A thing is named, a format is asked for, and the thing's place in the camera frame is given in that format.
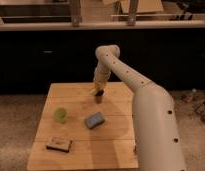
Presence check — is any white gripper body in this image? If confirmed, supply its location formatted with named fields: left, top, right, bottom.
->
left=93, top=77, right=106, bottom=92

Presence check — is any yellow banana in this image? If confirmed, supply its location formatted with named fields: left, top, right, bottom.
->
left=89, top=88, right=98, bottom=96

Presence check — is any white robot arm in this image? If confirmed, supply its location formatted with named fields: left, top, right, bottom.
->
left=93, top=45, right=187, bottom=171

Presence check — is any green cup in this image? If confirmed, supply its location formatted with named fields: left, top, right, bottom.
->
left=54, top=108, right=67, bottom=124

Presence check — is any blue-grey sponge block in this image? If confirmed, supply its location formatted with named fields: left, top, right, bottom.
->
left=84, top=112, right=105, bottom=129

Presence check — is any wooden table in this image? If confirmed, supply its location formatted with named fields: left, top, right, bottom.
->
left=27, top=82, right=138, bottom=171

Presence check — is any dark counter cabinet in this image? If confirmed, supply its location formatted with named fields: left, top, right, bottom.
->
left=0, top=28, right=205, bottom=94

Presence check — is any brown wooden box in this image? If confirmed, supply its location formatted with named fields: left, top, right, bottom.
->
left=46, top=137, right=72, bottom=153

